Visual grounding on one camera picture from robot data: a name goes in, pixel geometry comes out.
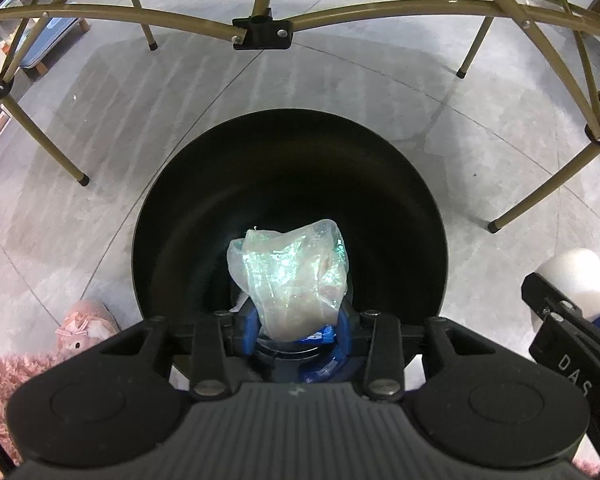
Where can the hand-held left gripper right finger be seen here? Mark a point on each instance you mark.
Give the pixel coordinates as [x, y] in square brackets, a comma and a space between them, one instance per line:
[344, 327]

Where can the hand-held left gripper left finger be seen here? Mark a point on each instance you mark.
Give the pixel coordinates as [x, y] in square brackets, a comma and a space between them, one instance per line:
[250, 327]

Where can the iridescent plastic wrap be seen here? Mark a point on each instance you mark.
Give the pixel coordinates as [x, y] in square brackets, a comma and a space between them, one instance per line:
[285, 280]

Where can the black trash bin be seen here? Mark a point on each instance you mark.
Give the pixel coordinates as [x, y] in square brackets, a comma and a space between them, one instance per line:
[290, 170]

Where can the pink plush slipper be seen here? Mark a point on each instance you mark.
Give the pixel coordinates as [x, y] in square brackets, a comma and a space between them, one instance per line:
[87, 327]

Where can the pink fluffy rug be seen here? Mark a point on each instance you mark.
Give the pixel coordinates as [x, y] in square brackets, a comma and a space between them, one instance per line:
[5, 385]

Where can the tan slatted folding table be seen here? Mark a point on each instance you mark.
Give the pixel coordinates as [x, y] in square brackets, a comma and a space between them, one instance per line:
[262, 32]

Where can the light blue litter box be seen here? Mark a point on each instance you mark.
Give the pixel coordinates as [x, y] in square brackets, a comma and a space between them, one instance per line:
[45, 45]

